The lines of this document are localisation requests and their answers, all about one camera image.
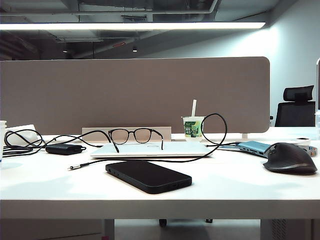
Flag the black smartphone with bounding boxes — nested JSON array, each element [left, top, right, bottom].
[[105, 159, 193, 195]]

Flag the black charging cable silver plug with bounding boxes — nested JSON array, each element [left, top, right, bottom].
[[66, 112, 241, 172]]

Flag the brown desk divider screen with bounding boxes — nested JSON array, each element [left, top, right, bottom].
[[0, 56, 271, 136]]

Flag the black-framed eyeglasses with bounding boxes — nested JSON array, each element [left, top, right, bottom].
[[107, 127, 165, 153]]

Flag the white closed laptop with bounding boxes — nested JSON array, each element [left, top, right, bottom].
[[89, 141, 213, 159]]

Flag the green printed drink cup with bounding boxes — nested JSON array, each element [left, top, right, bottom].
[[181, 115, 206, 141]]

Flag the light blue flat card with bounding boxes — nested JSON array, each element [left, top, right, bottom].
[[216, 144, 242, 151]]

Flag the blue USB hub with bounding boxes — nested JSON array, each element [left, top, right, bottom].
[[236, 140, 272, 159]]

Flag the long ceiling light strip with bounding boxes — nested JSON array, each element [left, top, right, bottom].
[[0, 21, 267, 31]]

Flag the black power adapter brick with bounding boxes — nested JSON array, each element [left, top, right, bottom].
[[44, 143, 87, 156]]

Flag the black mesh office chair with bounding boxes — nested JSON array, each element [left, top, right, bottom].
[[269, 84, 317, 128]]

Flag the black computer mouse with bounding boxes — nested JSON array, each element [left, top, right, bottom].
[[262, 141, 318, 175]]

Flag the white paper box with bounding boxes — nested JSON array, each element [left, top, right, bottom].
[[4, 123, 44, 147]]

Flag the white device with black dot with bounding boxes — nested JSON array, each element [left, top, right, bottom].
[[284, 136, 312, 146]]

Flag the grey drawer cabinet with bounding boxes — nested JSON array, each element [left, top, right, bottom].
[[0, 218, 104, 240]]

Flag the white plastic cup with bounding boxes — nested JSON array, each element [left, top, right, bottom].
[[0, 120, 7, 161]]

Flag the grey perforated panel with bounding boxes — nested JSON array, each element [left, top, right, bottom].
[[271, 218, 288, 240]]

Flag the black adapter power cable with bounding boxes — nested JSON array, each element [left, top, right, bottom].
[[3, 129, 113, 159]]

